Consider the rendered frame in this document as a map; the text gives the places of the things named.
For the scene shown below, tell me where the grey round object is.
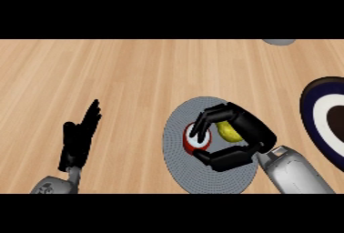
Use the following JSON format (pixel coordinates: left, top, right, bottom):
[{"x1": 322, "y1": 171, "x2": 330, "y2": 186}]
[{"x1": 262, "y1": 38, "x2": 297, "y2": 46}]

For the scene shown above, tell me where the red can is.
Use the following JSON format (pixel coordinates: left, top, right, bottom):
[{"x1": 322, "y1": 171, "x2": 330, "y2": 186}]
[{"x1": 182, "y1": 121, "x2": 213, "y2": 157}]

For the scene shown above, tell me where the navy and white plate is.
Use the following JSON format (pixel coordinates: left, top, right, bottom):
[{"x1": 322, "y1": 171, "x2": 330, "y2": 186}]
[{"x1": 299, "y1": 76, "x2": 344, "y2": 173}]

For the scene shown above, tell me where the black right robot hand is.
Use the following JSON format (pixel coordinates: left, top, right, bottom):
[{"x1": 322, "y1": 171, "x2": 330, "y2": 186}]
[{"x1": 188, "y1": 102, "x2": 278, "y2": 173}]

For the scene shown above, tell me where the yellow lemon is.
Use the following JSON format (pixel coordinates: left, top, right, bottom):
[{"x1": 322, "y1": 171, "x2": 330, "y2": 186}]
[{"x1": 217, "y1": 120, "x2": 245, "y2": 144}]

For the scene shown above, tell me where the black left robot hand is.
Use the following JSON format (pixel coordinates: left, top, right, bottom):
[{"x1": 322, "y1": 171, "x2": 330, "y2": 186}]
[{"x1": 58, "y1": 98, "x2": 104, "y2": 173}]

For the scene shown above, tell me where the round grey placemat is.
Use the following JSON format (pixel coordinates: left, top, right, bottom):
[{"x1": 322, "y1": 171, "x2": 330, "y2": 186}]
[{"x1": 161, "y1": 96, "x2": 262, "y2": 195}]

